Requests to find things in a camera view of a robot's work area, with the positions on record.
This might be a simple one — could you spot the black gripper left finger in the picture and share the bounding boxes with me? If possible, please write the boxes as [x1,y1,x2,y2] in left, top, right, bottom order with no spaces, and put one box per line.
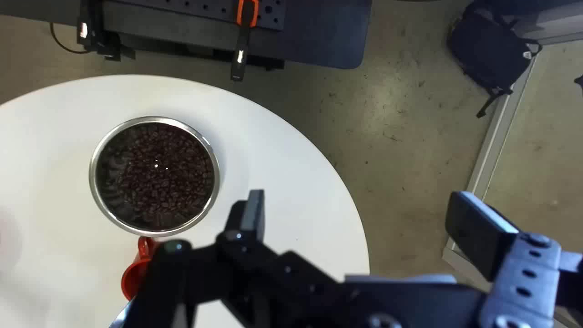
[125,188,343,328]

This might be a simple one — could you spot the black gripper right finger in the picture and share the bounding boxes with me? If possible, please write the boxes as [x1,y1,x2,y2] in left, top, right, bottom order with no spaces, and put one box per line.
[445,190,583,328]

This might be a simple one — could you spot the dark bowl with food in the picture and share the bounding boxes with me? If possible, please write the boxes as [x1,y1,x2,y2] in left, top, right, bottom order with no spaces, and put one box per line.
[88,115,221,237]

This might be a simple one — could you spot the dark coffee beans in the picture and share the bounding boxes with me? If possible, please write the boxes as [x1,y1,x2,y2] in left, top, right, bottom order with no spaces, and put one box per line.
[99,122,216,224]

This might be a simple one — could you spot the red enamel mug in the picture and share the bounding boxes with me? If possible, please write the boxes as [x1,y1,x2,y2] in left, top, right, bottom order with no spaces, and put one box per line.
[119,235,161,303]

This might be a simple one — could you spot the dark blue backpack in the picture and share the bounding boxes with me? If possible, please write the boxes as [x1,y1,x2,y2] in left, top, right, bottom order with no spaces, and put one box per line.
[447,0,544,119]

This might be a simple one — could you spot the orange handled clamp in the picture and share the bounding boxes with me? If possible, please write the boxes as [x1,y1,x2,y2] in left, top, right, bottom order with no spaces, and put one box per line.
[228,0,263,82]

